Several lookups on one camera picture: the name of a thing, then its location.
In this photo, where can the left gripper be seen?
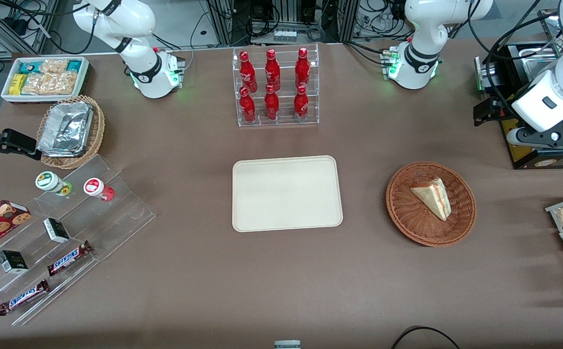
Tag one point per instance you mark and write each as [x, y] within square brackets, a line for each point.
[498, 109]

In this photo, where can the triangular sandwich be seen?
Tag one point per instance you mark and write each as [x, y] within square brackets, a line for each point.
[434, 196]

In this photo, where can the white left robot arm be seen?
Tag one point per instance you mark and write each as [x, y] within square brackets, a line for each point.
[419, 43]

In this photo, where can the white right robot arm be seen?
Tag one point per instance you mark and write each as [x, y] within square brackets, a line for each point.
[141, 43]

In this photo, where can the light tan wicker basket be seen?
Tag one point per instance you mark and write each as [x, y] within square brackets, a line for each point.
[96, 131]

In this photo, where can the brown round wicker basket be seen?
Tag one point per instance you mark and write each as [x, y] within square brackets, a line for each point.
[407, 213]

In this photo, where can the cream plastic tray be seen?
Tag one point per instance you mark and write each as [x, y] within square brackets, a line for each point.
[286, 194]

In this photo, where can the green label white-lid cup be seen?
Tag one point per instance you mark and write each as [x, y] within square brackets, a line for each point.
[49, 182]

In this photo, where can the silver foil packets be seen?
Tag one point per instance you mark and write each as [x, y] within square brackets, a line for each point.
[66, 128]

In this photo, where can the yellow snack packet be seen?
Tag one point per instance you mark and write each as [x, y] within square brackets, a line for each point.
[17, 84]

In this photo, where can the clear bag of cookies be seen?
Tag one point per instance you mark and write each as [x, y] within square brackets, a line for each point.
[54, 65]
[49, 83]

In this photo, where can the stainless steel pan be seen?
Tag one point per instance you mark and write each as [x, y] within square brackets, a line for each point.
[536, 60]

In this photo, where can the black machine with yellow panel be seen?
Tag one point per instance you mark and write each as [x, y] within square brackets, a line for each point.
[543, 157]

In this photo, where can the red label white-lid cup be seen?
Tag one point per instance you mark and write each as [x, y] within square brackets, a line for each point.
[95, 187]

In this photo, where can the teal snack packet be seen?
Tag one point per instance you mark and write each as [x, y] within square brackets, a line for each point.
[29, 67]
[73, 65]

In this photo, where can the small black carton box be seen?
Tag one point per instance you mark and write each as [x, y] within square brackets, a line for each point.
[12, 261]
[56, 230]

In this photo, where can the white plastic snack bin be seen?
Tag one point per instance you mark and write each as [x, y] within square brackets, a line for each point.
[83, 77]

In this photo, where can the clear acrylic stepped display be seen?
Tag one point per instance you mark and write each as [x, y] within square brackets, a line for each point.
[117, 213]

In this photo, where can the Snickers chocolate bar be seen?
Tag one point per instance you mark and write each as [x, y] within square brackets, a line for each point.
[23, 296]
[68, 258]

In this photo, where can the red cola bottle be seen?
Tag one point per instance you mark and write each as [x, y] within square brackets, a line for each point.
[247, 72]
[273, 70]
[272, 104]
[301, 104]
[247, 106]
[302, 68]

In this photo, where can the clear acrylic bottle rack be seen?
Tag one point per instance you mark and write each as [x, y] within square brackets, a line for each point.
[284, 114]

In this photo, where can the white power strip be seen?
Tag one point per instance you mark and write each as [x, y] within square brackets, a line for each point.
[285, 35]

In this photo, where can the aluminium frame post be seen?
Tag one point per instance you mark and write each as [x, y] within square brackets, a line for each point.
[349, 19]
[223, 22]

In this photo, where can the grey camera housing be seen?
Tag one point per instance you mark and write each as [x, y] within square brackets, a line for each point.
[287, 344]

